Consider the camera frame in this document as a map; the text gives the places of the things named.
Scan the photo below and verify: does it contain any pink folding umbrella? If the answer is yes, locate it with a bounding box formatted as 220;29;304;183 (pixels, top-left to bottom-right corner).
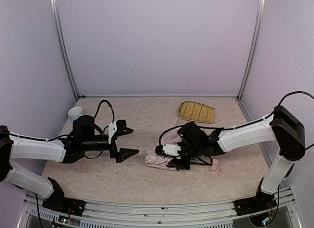
144;130;221;175

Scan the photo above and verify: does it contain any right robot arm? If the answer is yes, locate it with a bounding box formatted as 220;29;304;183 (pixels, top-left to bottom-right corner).
159;105;306;198

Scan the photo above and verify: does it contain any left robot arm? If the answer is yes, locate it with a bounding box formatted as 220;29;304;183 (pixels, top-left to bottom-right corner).
0;115;139;207

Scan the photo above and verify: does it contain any woven bamboo tray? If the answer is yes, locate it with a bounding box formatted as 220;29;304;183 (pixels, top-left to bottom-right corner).
178;101;215;124

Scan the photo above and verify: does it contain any light blue mug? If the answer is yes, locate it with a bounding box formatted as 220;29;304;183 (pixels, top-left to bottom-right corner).
68;106;83;122

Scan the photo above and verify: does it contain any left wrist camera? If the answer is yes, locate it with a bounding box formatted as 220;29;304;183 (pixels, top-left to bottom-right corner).
108;120;127;144

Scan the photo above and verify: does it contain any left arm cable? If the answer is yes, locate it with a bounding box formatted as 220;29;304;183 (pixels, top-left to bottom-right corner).
94;100;116;125

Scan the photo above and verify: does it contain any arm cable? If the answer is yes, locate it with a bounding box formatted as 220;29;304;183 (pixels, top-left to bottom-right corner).
272;91;314;150
94;100;116;125

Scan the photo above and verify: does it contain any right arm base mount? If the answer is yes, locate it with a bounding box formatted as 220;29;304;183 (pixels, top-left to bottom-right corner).
234;197;277;216

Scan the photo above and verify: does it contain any front aluminium rail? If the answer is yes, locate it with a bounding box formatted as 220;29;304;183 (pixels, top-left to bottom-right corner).
14;186;301;228

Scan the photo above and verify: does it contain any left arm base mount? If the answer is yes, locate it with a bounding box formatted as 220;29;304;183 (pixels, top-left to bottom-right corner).
42;197;86;217

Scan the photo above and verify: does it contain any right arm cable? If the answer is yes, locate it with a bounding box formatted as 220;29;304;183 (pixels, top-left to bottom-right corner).
272;91;314;150

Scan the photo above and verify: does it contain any right frame post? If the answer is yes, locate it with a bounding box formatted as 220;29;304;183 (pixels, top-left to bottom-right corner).
237;0;266;102

